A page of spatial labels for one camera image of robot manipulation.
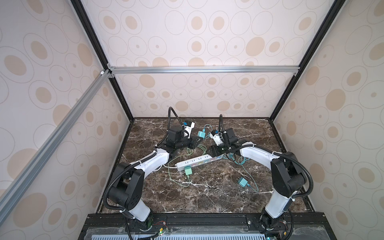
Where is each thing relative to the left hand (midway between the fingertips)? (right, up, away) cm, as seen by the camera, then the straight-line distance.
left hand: (205, 138), depth 82 cm
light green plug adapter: (-10, -19, +5) cm, 22 cm away
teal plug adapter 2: (+22, -25, +3) cm, 34 cm away
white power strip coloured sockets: (-4, -14, +6) cm, 16 cm away
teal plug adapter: (-2, +2, +1) cm, 3 cm away
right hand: (+8, -7, +11) cm, 15 cm away
